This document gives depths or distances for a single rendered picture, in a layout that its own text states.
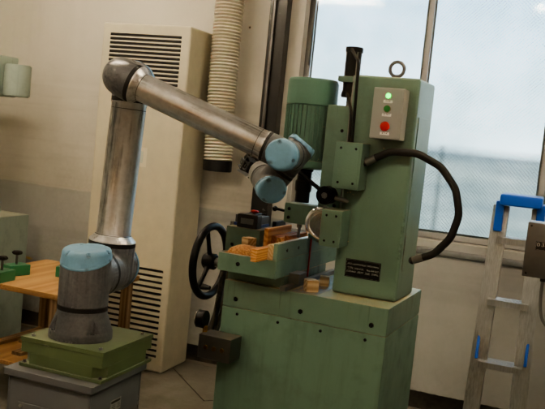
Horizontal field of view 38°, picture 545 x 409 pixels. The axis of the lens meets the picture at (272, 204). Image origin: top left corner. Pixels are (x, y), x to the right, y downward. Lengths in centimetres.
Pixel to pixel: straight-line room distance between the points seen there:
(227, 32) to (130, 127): 173
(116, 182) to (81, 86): 228
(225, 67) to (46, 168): 136
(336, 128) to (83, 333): 105
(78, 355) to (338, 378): 82
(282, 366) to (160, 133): 183
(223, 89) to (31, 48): 138
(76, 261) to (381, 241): 96
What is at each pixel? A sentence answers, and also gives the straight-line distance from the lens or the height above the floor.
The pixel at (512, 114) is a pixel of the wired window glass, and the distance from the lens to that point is 399.
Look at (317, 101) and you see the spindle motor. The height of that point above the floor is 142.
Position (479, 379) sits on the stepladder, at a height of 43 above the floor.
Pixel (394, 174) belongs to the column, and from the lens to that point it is 256.
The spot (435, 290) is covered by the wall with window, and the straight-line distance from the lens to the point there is 400.
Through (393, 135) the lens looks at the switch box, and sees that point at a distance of 250.
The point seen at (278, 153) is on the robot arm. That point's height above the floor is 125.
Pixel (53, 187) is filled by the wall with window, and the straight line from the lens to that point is 485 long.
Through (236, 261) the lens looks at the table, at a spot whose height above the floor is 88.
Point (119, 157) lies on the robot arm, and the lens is 251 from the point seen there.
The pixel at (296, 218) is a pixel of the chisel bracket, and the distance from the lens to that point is 276.
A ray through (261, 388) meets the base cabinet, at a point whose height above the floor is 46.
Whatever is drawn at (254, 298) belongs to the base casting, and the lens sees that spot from 265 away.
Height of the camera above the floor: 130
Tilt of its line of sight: 5 degrees down
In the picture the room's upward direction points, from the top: 6 degrees clockwise
